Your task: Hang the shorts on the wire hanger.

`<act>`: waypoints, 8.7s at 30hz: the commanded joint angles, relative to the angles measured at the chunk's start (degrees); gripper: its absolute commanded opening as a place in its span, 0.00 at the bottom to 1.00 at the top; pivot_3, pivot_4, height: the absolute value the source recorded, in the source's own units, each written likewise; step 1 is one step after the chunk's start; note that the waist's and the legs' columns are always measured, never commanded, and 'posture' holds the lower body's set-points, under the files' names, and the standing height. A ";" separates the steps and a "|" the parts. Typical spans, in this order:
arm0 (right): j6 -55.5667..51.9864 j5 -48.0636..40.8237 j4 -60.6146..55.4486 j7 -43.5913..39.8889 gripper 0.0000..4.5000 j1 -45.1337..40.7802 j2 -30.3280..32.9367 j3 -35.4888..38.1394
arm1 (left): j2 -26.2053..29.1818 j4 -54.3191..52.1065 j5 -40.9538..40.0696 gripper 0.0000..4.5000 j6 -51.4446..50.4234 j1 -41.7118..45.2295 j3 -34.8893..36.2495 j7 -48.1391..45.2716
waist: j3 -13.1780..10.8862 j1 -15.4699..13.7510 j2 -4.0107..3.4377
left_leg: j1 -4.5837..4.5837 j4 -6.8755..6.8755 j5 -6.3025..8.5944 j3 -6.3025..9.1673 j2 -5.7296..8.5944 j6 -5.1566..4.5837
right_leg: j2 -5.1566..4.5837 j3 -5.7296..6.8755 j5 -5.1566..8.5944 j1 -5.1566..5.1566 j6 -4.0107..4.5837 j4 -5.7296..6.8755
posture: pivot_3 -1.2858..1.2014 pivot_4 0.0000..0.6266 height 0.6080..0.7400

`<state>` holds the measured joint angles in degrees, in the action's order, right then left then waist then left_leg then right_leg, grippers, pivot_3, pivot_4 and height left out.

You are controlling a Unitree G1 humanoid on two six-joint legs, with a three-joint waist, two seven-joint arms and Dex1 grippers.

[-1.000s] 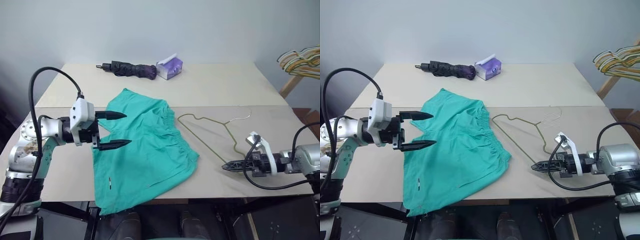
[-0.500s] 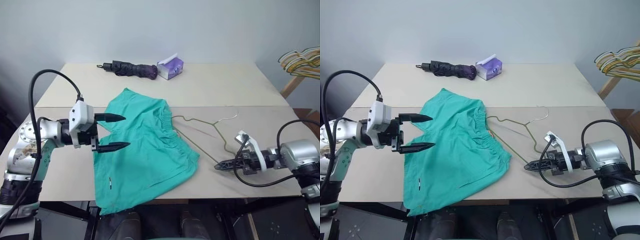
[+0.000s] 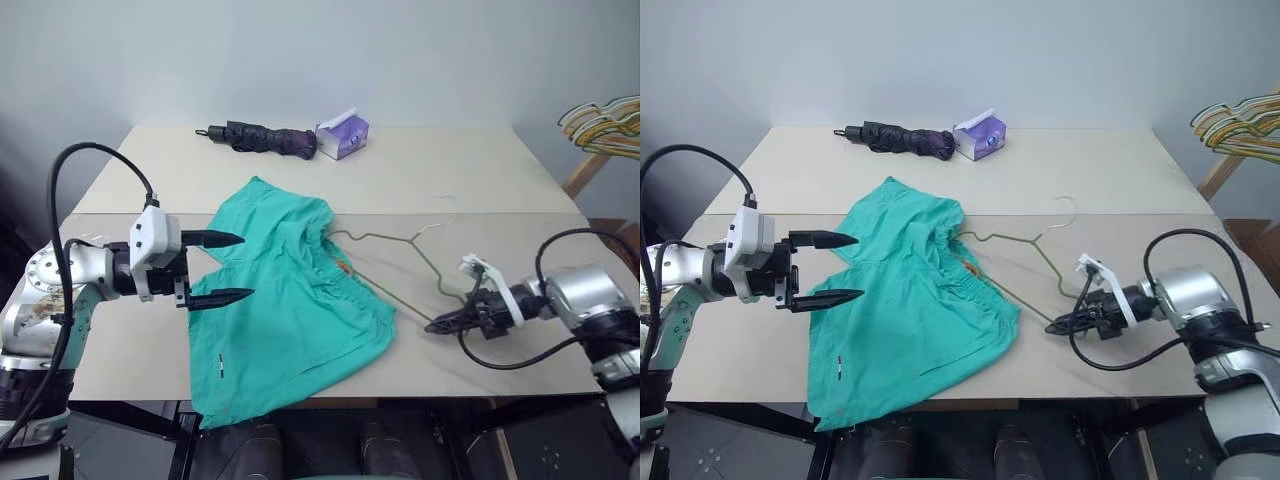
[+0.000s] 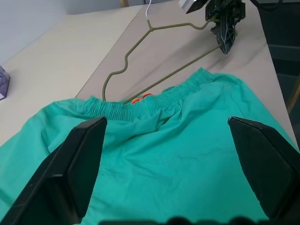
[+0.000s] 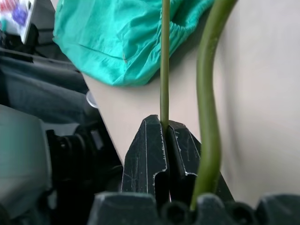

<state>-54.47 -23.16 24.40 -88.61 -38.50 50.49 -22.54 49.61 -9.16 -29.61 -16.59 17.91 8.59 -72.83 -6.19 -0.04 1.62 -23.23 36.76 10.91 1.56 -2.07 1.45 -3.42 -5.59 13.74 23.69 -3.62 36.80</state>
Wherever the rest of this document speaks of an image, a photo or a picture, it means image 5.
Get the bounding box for thick curved green stem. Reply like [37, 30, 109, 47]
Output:
[159, 0, 239, 211]

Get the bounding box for white box with coloured print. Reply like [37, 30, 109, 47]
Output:
[0, 0, 36, 45]

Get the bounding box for clear round edge bumper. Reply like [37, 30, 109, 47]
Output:
[85, 90, 99, 108]

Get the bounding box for silver robot torso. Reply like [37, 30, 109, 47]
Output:
[0, 104, 57, 221]

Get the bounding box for green shorts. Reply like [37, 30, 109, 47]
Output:
[52, 0, 215, 87]

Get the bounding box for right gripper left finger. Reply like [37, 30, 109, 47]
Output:
[120, 114, 170, 203]

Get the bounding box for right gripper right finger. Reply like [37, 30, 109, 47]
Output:
[165, 120, 235, 203]

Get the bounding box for black ribbed robot joint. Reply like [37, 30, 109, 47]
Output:
[45, 127, 105, 169]

